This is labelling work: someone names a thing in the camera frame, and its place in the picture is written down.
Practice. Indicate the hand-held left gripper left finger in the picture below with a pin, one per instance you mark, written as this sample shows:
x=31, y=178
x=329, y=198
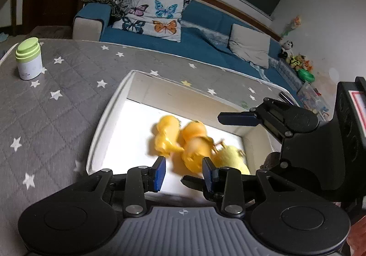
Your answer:
x=159, y=174

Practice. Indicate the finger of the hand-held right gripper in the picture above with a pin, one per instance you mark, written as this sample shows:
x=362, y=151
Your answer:
x=191, y=181
x=237, y=118

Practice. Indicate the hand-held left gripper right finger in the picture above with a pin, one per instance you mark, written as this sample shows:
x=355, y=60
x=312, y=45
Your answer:
x=208, y=177

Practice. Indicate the yellow plush chick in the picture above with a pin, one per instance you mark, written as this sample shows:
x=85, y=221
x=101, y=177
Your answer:
x=231, y=158

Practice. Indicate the large yellow rubber duck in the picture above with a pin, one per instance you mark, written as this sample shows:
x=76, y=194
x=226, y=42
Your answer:
x=194, y=144

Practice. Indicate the small yellow rubber duck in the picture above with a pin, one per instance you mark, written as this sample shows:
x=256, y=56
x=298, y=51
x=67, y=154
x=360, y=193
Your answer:
x=165, y=135

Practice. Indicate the white cardboard box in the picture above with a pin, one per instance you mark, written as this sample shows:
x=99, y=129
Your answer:
x=105, y=130

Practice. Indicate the clear plastic storage box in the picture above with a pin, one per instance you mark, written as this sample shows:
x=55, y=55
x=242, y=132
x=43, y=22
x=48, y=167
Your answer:
x=313, y=98

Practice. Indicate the grey pillow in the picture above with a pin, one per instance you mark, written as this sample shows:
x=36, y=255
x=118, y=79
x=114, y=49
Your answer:
x=251, y=44

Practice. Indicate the green plastic toy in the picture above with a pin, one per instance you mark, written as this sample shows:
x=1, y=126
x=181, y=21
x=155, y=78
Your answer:
x=306, y=75

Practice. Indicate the blue sofa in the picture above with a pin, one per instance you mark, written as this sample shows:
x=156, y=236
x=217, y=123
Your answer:
x=206, y=41

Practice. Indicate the orange striped plush toys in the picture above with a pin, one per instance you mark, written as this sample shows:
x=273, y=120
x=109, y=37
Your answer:
x=301, y=62

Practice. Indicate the panda plush toy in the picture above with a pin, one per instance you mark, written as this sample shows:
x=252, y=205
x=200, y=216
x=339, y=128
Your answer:
x=286, y=48

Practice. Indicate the grey star-patterned table cover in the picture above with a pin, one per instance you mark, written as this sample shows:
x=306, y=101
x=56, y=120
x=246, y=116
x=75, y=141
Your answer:
x=57, y=118

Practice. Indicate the butterfly print pillow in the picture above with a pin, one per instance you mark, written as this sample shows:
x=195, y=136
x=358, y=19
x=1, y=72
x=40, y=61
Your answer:
x=154, y=12

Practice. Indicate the white jar with green lid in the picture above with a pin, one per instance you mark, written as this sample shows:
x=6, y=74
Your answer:
x=28, y=62

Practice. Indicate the wall doll ornament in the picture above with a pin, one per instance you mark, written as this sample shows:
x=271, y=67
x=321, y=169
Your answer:
x=293, y=25

